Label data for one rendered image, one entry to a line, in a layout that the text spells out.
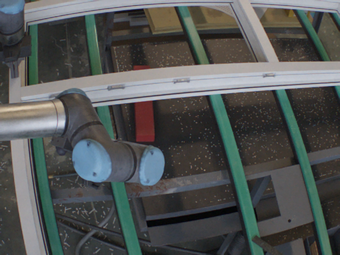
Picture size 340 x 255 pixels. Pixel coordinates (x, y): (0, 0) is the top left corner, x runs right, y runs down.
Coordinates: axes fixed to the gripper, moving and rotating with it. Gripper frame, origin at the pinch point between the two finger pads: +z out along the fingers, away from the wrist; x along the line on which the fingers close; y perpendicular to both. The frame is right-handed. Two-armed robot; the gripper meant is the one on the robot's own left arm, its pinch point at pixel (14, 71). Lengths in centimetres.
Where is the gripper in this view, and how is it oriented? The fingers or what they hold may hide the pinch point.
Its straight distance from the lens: 174.9
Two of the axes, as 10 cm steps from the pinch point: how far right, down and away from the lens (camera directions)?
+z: -0.9, 5.8, 8.1
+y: -2.0, -8.1, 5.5
